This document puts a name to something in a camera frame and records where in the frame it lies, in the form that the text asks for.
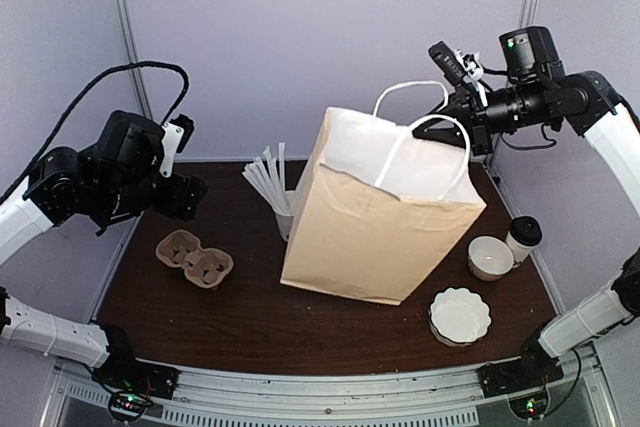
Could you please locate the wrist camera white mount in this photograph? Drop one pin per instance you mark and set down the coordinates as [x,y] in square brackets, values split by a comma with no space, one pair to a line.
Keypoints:
[463,71]
[177,133]

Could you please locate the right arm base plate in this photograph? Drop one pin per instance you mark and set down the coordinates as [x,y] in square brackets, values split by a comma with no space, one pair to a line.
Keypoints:
[512,376]

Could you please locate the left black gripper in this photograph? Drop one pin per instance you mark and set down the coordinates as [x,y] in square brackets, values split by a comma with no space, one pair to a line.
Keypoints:
[185,198]

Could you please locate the white cup holding straws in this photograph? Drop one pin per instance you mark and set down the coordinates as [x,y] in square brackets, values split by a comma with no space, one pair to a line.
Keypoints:
[284,223]

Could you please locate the brown paper bag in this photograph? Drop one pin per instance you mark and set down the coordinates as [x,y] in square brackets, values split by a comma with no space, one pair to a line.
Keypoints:
[378,209]

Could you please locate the white scalloped dish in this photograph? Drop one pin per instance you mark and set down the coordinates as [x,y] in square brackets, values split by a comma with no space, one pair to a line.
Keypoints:
[459,317]

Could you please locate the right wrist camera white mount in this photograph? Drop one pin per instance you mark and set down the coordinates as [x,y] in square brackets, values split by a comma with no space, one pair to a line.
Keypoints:
[463,71]

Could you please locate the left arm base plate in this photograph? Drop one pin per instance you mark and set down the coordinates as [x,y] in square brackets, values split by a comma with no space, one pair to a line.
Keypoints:
[135,382]

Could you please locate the cardboard cup carrier tray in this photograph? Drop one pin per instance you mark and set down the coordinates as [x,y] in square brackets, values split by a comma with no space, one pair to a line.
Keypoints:
[205,267]

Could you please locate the white round bowl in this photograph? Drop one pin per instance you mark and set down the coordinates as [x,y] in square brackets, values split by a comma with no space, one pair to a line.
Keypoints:
[489,258]

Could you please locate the white paper coffee cup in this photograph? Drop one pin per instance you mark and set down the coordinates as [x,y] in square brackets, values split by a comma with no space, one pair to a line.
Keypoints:
[519,252]

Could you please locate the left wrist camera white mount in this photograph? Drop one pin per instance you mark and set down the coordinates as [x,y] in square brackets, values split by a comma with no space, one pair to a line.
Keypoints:
[177,133]

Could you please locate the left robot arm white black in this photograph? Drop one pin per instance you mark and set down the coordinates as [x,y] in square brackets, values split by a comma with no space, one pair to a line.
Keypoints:
[127,171]

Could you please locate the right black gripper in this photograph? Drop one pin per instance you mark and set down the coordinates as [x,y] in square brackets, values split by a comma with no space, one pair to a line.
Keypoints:
[465,99]

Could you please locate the black plastic cup lid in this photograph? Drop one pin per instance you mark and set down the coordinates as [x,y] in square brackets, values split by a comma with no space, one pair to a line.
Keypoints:
[526,231]

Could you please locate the aluminium front rail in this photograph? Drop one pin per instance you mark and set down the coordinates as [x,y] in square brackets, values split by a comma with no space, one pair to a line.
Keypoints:
[442,397]

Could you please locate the left aluminium corner post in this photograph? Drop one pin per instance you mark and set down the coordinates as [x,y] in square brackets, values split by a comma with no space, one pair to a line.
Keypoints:
[131,54]

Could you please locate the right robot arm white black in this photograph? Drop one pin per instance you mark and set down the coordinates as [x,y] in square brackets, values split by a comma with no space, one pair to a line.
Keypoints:
[541,93]

